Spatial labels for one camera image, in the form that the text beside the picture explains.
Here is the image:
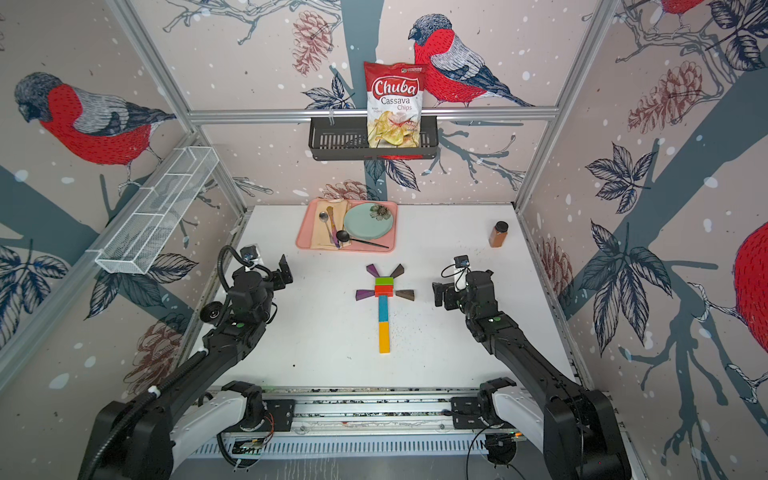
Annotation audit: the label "dark brown triangle block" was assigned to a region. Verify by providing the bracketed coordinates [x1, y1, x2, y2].
[395, 290, 415, 301]
[390, 264, 405, 279]

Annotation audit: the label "teal long block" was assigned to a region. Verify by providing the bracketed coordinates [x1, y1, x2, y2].
[378, 296, 389, 323]

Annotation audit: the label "red rectangular block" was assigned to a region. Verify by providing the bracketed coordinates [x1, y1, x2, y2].
[374, 285, 394, 297]

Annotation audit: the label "yellow long block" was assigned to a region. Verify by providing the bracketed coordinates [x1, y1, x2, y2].
[378, 322, 391, 354]

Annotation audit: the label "purple triangle block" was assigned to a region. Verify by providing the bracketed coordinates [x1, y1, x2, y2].
[366, 264, 381, 278]
[355, 289, 375, 301]

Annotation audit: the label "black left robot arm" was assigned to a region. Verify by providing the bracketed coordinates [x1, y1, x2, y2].
[78, 245, 293, 479]

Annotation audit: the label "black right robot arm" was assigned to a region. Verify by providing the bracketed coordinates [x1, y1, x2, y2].
[432, 270, 632, 479]

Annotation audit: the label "black lid shaker jar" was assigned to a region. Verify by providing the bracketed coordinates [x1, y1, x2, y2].
[199, 301, 224, 326]

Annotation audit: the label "beige napkin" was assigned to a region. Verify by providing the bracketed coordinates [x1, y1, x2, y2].
[310, 199, 349, 250]

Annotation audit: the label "brown spice bottle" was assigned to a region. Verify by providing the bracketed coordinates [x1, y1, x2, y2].
[489, 221, 509, 248]

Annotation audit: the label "pink tray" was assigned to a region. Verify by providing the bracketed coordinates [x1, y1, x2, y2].
[295, 199, 398, 253]

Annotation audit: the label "black spoon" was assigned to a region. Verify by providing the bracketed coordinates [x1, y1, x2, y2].
[335, 230, 389, 249]

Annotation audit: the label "silver spoon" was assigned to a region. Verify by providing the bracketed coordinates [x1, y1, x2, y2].
[318, 211, 340, 249]

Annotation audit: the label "gold purple knife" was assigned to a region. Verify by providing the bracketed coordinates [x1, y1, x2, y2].
[326, 206, 341, 249]

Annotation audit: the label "mint green flower plate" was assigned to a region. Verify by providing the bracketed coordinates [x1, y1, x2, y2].
[344, 203, 395, 240]

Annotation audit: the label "Chuba cassava chips bag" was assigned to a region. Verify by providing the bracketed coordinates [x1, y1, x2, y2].
[364, 62, 426, 148]

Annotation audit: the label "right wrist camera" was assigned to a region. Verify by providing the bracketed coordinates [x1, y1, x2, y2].
[453, 255, 470, 292]

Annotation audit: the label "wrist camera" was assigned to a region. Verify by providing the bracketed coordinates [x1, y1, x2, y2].
[239, 244, 263, 268]
[453, 255, 470, 292]

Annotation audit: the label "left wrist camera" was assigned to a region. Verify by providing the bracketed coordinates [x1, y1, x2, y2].
[239, 244, 263, 268]

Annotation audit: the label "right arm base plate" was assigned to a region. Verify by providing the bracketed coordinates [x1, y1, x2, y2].
[441, 396, 517, 430]

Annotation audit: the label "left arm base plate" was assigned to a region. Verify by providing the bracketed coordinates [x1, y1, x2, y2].
[205, 396, 296, 434]

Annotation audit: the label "white wire wall basket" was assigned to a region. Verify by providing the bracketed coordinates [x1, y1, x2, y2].
[95, 146, 219, 274]

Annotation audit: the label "black wall basket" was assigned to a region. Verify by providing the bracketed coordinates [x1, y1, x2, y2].
[308, 116, 439, 161]

